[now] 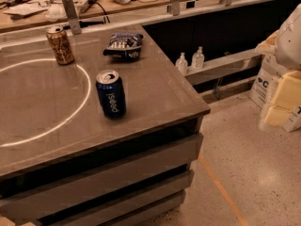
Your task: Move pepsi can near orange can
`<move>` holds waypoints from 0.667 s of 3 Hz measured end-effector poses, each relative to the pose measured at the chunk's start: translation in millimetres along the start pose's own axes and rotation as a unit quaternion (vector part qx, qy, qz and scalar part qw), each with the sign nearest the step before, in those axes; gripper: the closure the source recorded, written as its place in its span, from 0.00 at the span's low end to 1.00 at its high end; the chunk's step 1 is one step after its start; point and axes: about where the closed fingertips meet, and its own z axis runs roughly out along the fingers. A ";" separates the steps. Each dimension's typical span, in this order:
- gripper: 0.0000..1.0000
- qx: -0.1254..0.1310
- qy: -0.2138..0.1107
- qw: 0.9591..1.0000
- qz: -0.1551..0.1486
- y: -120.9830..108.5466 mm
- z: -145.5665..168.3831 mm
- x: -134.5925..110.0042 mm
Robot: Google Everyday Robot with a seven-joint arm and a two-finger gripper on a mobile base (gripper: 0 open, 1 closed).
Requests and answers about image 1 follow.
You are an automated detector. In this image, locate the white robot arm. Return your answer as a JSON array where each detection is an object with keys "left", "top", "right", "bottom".
[{"left": 253, "top": 4, "right": 301, "bottom": 132}]

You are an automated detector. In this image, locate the blue chip bag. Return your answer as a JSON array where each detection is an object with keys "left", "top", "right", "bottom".
[{"left": 103, "top": 32, "right": 143, "bottom": 59}]

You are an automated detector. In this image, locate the blue pepsi can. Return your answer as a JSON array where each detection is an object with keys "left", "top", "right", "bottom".
[{"left": 96, "top": 70, "right": 126, "bottom": 119}]

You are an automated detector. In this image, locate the orange patterned can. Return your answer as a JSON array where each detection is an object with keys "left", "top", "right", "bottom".
[{"left": 46, "top": 25, "right": 74, "bottom": 65}]

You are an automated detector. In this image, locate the clear sanitizer bottle right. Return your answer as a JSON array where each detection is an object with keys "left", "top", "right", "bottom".
[{"left": 192, "top": 46, "right": 204, "bottom": 69}]

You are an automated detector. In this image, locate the clear sanitizer bottle left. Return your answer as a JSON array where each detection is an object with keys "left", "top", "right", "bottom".
[{"left": 176, "top": 53, "right": 188, "bottom": 75}]

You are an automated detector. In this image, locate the grey metal bracket post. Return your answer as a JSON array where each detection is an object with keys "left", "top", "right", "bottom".
[{"left": 62, "top": 0, "right": 81, "bottom": 35}]

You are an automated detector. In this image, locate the clear sanitizer bottle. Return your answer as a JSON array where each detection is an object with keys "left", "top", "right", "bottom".
[
  {"left": 192, "top": 46, "right": 204, "bottom": 69},
  {"left": 176, "top": 53, "right": 188, "bottom": 75}
]

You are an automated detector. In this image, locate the white cardboard box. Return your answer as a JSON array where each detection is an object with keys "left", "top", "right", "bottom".
[{"left": 248, "top": 54, "right": 291, "bottom": 109}]

